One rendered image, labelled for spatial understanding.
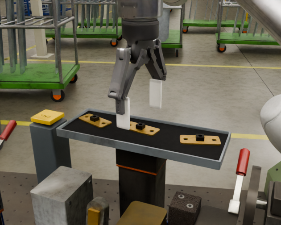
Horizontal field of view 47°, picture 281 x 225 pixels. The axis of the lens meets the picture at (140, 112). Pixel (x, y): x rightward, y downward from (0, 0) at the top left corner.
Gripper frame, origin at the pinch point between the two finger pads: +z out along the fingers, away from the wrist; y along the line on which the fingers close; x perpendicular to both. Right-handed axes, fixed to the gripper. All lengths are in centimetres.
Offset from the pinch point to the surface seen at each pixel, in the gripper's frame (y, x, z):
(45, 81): -209, -270, 91
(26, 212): -1, -49, 50
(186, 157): 6.2, 14.3, 4.0
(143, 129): 0.4, 1.1, 3.8
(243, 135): -246, -30, 120
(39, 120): 8.4, -24.1, 4.4
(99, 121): 2.2, -10.1, 3.8
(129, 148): 8.1, 2.4, 4.6
